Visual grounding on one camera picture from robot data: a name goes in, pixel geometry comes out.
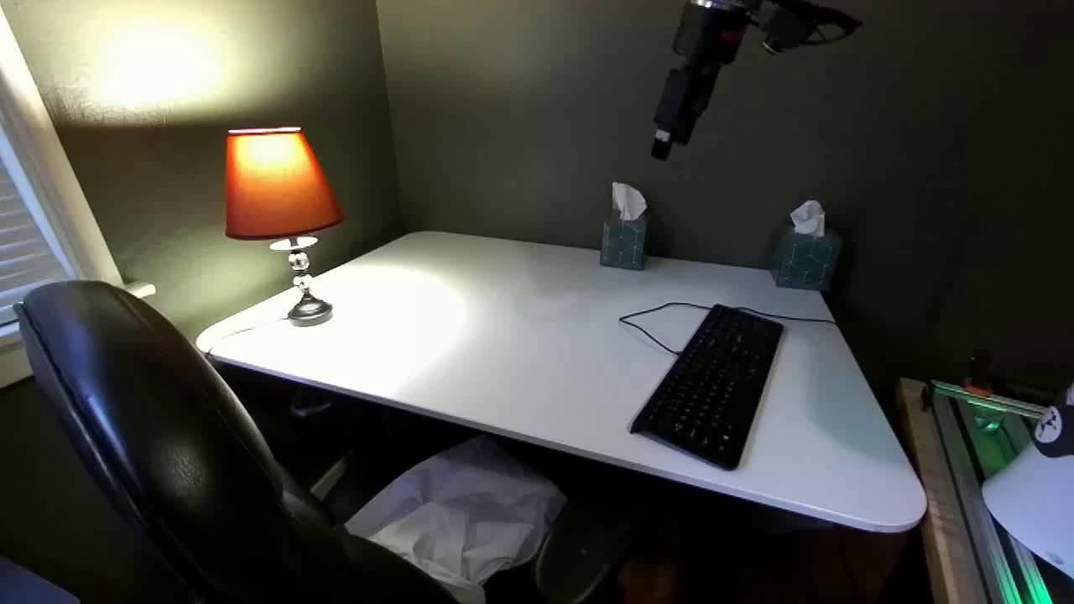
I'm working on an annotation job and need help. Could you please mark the teal tissue box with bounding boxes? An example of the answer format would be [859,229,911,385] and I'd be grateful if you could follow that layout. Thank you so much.
[767,199,845,294]
[596,178,655,276]

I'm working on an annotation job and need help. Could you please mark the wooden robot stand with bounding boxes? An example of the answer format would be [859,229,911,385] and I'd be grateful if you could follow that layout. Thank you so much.
[891,376,1074,604]

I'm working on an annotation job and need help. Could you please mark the white plastic bag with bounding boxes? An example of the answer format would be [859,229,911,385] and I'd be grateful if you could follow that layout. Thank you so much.
[345,434,569,604]

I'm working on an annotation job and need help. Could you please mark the white window blinds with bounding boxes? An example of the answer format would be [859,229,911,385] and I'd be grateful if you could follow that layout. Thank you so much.
[0,9,127,340]

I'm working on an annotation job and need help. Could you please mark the orange shade table lamp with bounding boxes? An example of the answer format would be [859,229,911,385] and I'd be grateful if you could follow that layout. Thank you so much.
[219,123,349,330]

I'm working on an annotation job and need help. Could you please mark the black leather office chair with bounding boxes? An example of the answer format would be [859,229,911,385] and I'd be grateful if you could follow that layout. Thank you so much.
[8,278,455,604]

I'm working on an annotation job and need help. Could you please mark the metal frame rail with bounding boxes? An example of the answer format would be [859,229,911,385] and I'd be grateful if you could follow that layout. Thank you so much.
[929,380,1065,604]

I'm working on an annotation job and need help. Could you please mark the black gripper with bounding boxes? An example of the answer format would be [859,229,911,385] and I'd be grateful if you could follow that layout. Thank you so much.
[648,0,750,163]

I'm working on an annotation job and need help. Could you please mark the black computer keyboard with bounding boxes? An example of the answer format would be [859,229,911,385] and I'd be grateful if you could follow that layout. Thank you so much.
[627,301,789,473]

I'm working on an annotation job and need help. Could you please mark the black keyboard cable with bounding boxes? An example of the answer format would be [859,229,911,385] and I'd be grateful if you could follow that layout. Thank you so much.
[618,294,839,362]

